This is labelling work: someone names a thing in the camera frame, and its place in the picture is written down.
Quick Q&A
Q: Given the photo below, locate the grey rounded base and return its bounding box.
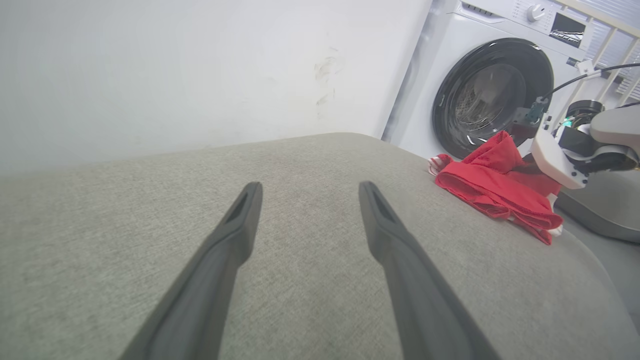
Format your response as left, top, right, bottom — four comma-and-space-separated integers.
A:
554, 169, 640, 245

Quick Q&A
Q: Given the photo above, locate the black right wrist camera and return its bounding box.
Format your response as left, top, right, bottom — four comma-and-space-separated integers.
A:
511, 106, 538, 137

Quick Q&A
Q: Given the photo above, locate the teal right camera connector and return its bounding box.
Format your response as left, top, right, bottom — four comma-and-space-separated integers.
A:
525, 96, 551, 125

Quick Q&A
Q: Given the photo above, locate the red and white jersey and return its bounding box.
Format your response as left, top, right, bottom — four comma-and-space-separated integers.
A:
427, 131, 565, 246

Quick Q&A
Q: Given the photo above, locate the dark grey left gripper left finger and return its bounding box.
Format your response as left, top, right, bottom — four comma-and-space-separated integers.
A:
119, 181, 264, 360

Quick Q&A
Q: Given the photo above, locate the black right camera cable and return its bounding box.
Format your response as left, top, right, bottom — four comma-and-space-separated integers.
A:
542, 59, 640, 102

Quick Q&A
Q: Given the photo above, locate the white slatted rack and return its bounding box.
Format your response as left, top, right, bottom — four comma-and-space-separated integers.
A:
560, 0, 640, 108

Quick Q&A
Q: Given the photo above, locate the white washing machine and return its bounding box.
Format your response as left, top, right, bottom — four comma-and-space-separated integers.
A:
381, 0, 608, 161

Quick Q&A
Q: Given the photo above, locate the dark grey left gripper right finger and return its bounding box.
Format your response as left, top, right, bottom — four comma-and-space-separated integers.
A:
358, 180, 501, 360

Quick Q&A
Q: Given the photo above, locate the black round washing machine door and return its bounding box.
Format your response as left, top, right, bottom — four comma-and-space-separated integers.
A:
432, 37, 555, 160

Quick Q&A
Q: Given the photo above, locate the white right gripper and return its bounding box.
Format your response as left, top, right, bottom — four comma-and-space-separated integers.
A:
530, 125, 590, 190

